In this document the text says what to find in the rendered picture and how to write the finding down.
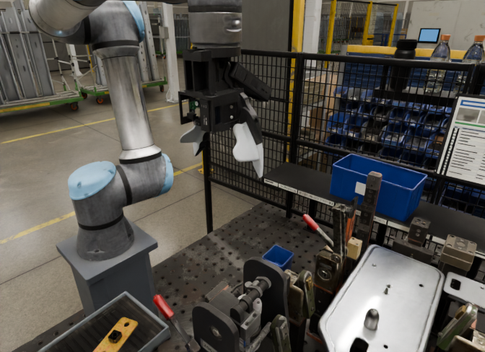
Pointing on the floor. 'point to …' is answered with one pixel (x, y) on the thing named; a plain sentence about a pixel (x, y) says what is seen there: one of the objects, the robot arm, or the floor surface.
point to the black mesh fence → (342, 130)
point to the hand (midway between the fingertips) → (228, 165)
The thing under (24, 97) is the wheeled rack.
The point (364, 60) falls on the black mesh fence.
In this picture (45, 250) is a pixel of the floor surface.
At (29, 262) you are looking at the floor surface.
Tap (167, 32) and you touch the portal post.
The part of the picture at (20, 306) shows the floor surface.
